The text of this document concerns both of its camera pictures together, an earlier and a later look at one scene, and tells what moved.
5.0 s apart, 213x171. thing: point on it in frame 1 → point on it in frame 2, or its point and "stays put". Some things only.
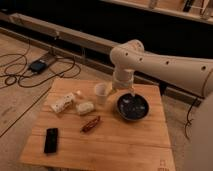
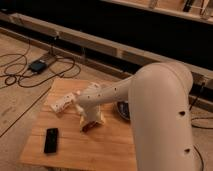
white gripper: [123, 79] → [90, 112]
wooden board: [81, 126] stays put
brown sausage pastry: [90, 125] stays put
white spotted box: [63, 103] stays put
